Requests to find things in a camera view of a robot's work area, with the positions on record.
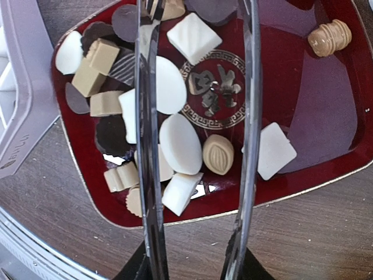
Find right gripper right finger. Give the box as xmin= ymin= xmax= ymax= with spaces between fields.
xmin=220 ymin=233 xmax=275 ymax=280

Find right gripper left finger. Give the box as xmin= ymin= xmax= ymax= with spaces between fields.
xmin=112 ymin=241 xmax=152 ymax=280

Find white divided tin box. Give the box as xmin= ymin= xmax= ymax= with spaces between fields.
xmin=1 ymin=1 xmax=59 ymax=178

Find metal tongs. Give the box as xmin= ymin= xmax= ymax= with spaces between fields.
xmin=135 ymin=1 xmax=262 ymax=279

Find white wedge chocolate bottom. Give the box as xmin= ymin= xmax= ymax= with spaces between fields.
xmin=161 ymin=173 xmax=203 ymax=216

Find white square chocolate right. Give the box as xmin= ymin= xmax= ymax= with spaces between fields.
xmin=258 ymin=122 xmax=297 ymax=181

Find white square chocolate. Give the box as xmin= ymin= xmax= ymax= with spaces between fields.
xmin=258 ymin=122 xmax=297 ymax=181
xmin=167 ymin=13 xmax=223 ymax=65

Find tan almond shaped chocolate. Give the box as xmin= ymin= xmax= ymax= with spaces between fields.
xmin=202 ymin=134 xmax=234 ymax=175

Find white oval chocolate lower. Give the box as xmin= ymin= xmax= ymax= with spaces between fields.
xmin=159 ymin=113 xmax=202 ymax=175

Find white oval chocolate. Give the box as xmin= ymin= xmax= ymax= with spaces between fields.
xmin=156 ymin=56 xmax=187 ymax=115
xmin=55 ymin=30 xmax=83 ymax=75
xmin=159 ymin=113 xmax=202 ymax=175

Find dark round fluted chocolate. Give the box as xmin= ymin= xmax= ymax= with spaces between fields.
xmin=94 ymin=115 xmax=136 ymax=160

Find red chocolate tray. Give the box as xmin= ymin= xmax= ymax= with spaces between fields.
xmin=51 ymin=1 xmax=372 ymax=228

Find white oval chocolate upper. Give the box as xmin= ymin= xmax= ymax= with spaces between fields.
xmin=156 ymin=56 xmax=187 ymax=115

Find tan cube chocolate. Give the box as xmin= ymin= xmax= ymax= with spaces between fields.
xmin=72 ymin=38 xmax=119 ymax=97

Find white oval chocolate left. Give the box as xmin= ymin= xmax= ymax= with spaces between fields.
xmin=55 ymin=30 xmax=83 ymax=75

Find white square chocolate top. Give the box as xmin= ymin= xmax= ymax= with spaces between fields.
xmin=167 ymin=13 xmax=223 ymax=65

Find tan barrel chocolate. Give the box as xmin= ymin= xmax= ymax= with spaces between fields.
xmin=308 ymin=19 xmax=352 ymax=57

